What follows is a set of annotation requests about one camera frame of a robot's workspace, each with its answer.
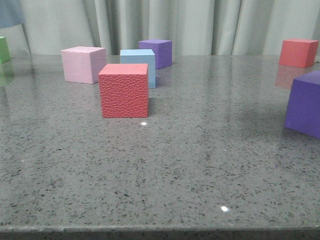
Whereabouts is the light blue foam cube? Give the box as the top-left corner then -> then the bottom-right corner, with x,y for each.
120,49 -> 156,89

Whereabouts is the red textured foam cube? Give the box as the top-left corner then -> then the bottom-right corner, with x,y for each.
98,63 -> 149,118

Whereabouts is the purple foam cube back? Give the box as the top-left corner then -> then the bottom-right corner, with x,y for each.
138,39 -> 173,70

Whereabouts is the purple foam cube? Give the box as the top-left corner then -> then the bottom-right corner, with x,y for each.
284,70 -> 320,138
138,39 -> 173,70

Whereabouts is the pink foam cube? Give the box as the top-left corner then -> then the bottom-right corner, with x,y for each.
60,46 -> 107,84

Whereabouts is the grey curtain backdrop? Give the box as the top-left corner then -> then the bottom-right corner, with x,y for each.
0,0 -> 320,55

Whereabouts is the purple foam cube right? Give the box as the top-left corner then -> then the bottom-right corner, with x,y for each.
284,70 -> 320,138

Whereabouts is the red foam cube right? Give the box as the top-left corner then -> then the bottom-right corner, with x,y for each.
279,38 -> 319,68

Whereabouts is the green foam cube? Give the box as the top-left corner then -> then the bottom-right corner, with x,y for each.
0,36 -> 11,64

